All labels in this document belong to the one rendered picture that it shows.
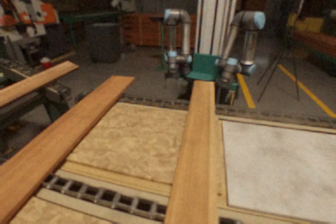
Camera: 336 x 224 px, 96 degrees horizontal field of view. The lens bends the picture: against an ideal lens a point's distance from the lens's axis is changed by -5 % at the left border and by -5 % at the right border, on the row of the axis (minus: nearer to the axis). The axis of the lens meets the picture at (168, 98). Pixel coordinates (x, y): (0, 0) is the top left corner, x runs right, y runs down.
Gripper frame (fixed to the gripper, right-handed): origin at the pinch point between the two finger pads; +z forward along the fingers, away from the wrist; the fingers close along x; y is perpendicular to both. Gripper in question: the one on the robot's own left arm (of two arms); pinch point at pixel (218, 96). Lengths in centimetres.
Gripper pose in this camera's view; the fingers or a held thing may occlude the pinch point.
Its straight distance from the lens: 137.2
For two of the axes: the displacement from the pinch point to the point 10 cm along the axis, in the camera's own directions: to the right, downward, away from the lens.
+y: -4.4, 0.7, -9.0
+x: 8.4, 3.8, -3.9
